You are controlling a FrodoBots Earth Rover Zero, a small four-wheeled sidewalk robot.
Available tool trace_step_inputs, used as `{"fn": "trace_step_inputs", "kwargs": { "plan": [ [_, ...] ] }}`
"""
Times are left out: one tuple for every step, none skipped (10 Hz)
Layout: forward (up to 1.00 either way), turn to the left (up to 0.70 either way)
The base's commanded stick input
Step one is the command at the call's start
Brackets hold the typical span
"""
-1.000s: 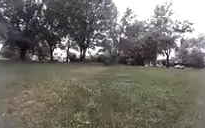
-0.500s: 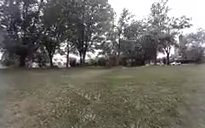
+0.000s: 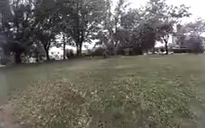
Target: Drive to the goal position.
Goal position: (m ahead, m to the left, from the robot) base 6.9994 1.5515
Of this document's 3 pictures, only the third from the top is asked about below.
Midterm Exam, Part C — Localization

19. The green grass lawn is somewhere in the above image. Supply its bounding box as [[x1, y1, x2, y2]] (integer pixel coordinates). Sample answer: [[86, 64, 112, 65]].
[[0, 52, 205, 128]]

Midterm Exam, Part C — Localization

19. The row of trees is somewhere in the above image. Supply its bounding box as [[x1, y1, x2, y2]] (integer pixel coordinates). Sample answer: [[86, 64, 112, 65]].
[[0, 0, 205, 66]]

